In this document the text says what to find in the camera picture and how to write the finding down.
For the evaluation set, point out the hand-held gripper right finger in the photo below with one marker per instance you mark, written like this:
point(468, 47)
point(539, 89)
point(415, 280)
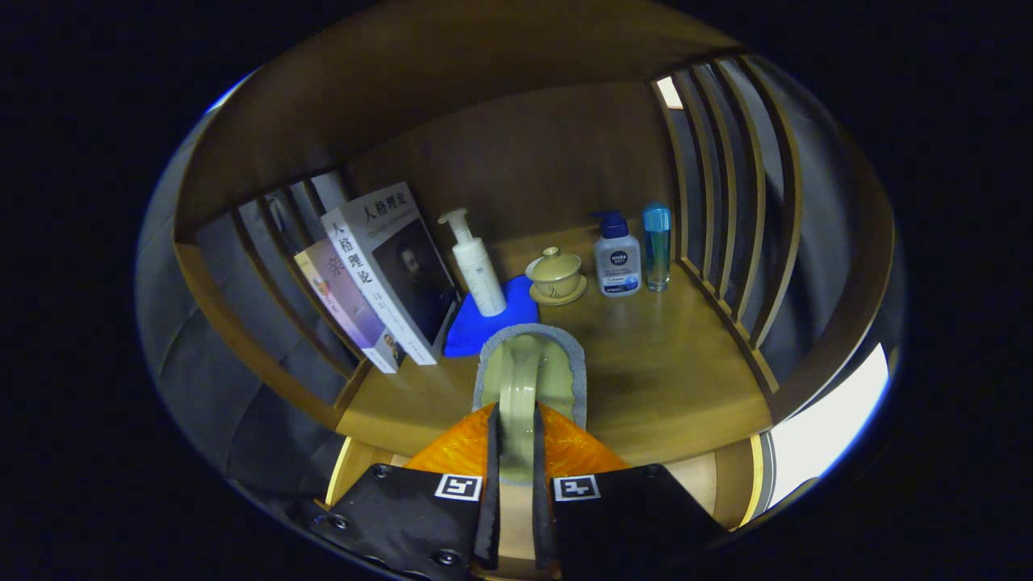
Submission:
point(542, 500)

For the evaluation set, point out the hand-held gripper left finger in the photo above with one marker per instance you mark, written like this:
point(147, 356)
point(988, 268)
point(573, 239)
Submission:
point(491, 500)

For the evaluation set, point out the brown wooden drawer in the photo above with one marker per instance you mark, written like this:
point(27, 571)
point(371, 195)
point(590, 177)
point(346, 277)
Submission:
point(694, 486)

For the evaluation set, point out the brown wooden countertop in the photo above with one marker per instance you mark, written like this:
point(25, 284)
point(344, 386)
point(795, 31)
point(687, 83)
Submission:
point(646, 371)

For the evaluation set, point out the brown wooden cabinet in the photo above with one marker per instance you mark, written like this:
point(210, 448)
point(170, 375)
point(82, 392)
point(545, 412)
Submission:
point(500, 161)

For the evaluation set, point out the blue folded cloth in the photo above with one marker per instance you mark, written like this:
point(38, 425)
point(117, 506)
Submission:
point(484, 327)

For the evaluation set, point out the yellow lidded teacup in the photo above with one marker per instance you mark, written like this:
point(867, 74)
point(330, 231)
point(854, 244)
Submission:
point(555, 274)

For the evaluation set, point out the white pump bottle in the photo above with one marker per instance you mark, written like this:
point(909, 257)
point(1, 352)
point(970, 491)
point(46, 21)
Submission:
point(478, 270)

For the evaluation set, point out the pink purple book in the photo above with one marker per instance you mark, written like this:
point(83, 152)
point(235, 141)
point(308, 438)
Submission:
point(347, 305)

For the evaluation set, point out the white bottle blue cap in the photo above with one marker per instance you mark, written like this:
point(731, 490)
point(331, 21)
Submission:
point(618, 260)

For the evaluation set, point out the thick white book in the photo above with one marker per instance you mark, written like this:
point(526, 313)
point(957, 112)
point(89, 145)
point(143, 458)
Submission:
point(395, 266)

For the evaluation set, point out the slim teal bottle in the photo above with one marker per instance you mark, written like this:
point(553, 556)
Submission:
point(657, 246)

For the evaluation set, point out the white flat sheet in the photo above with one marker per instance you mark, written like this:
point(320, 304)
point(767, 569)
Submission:
point(823, 428)

